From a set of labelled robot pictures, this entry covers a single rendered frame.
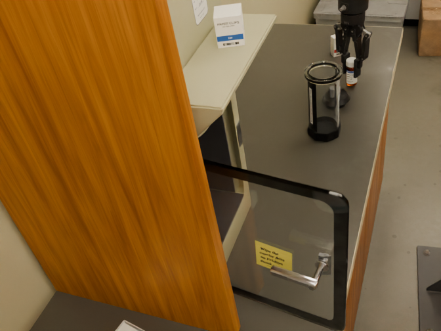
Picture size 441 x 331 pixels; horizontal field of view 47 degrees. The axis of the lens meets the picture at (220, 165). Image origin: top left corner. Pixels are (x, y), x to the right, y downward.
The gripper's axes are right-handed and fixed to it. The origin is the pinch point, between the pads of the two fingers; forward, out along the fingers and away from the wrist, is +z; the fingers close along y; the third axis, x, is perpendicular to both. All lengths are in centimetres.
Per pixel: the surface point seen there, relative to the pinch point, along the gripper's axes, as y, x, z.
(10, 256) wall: -6, -121, -10
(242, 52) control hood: 28, -72, -49
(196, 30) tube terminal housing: 19, -74, -52
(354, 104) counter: 7.8, -8.7, 7.7
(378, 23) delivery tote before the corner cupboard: -88, 151, 75
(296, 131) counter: 1.7, -31.0, 7.7
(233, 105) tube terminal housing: 14, -64, -27
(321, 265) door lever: 53, -82, -19
